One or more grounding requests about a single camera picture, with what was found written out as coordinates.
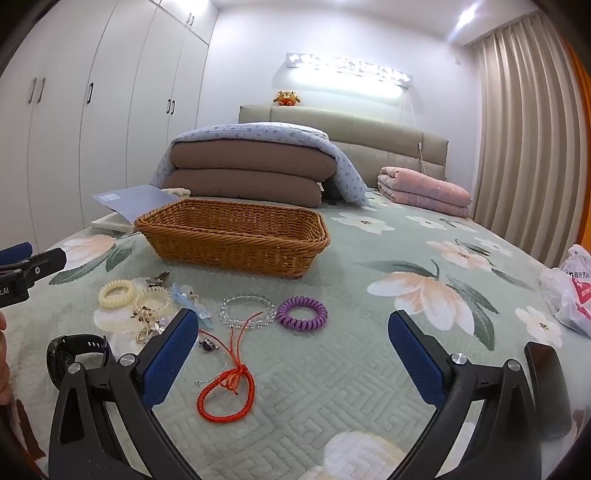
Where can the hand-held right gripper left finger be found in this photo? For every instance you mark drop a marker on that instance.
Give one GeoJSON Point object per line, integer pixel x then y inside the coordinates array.
{"type": "Point", "coordinates": [171, 355]}

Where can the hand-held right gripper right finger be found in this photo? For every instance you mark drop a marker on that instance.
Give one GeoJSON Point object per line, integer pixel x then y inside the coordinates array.
{"type": "Point", "coordinates": [415, 355]}

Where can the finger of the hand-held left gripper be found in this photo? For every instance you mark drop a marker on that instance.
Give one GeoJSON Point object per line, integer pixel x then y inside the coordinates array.
{"type": "Point", "coordinates": [41, 264]}
{"type": "Point", "coordinates": [18, 251]}

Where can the gold charm jewelry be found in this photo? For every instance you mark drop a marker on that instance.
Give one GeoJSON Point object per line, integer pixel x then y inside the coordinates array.
{"type": "Point", "coordinates": [145, 330]}

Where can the blue flower hair clip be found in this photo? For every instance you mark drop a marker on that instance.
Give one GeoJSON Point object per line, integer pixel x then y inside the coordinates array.
{"type": "Point", "coordinates": [187, 300]}

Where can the small metal hair clip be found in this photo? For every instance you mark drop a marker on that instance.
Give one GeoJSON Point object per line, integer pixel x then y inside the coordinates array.
{"type": "Point", "coordinates": [157, 278]}

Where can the black hair clip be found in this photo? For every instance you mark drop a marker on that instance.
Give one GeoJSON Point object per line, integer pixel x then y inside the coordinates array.
{"type": "Point", "coordinates": [57, 357]}

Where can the brown wicker basket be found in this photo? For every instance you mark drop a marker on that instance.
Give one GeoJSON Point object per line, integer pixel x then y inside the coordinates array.
{"type": "Point", "coordinates": [231, 240]}

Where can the person's left hand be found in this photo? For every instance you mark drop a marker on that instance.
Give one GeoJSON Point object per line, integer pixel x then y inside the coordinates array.
{"type": "Point", "coordinates": [4, 369]}

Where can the floral green bedspread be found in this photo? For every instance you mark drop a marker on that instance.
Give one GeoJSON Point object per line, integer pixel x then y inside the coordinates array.
{"type": "Point", "coordinates": [351, 350]}

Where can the white flat box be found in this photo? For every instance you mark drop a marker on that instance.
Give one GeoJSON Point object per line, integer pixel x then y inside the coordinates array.
{"type": "Point", "coordinates": [113, 225]}

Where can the blue folder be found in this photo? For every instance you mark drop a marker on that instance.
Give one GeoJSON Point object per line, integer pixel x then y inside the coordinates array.
{"type": "Point", "coordinates": [134, 201]}

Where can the cream fluffy cloth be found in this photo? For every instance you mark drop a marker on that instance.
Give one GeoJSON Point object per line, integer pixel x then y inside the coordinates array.
{"type": "Point", "coordinates": [178, 190]}

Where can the white wardrobe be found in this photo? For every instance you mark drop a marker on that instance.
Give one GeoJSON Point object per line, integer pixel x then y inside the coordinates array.
{"type": "Point", "coordinates": [115, 115]}

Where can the folded pink blanket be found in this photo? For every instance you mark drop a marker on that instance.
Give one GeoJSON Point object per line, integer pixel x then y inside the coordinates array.
{"type": "Point", "coordinates": [420, 189]}

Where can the white plastic bag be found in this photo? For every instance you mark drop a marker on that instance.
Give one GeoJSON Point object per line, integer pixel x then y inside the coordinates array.
{"type": "Point", "coordinates": [570, 290]}

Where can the folded brown quilt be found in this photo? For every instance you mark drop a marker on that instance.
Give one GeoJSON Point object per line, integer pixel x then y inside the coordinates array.
{"type": "Point", "coordinates": [240, 182]}

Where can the beige padded headboard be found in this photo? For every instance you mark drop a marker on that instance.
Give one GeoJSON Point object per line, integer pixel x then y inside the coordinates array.
{"type": "Point", "coordinates": [369, 134]}

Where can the blue patterned duvet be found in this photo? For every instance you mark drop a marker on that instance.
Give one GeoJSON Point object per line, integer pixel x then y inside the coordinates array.
{"type": "Point", "coordinates": [258, 131]}

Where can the beige curtain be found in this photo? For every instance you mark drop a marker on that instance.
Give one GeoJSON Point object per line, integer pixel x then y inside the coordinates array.
{"type": "Point", "coordinates": [521, 138]}

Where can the orange plush toy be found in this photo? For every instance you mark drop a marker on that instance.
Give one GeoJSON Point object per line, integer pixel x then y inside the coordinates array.
{"type": "Point", "coordinates": [286, 98]}

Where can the orange curtain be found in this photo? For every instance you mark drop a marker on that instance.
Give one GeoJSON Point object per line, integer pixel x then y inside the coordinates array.
{"type": "Point", "coordinates": [577, 83]}

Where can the wall light bar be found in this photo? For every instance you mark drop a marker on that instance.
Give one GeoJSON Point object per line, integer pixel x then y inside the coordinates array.
{"type": "Point", "coordinates": [351, 78]}

